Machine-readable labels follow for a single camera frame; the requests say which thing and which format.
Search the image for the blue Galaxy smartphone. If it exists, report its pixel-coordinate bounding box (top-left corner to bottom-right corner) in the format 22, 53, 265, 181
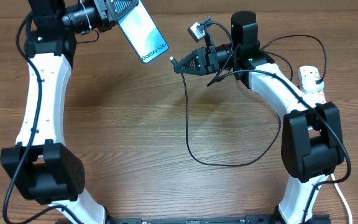
118, 1, 169, 63

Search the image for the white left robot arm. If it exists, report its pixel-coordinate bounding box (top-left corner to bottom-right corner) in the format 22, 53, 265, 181
0, 1, 140, 223

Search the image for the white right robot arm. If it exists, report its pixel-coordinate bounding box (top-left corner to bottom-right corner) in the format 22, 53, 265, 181
173, 11, 351, 223

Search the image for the white charger plug adapter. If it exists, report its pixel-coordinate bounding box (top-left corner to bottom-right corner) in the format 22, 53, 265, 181
300, 76, 324, 94

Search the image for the white power strip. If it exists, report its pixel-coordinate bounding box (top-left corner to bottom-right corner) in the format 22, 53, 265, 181
297, 65, 327, 105

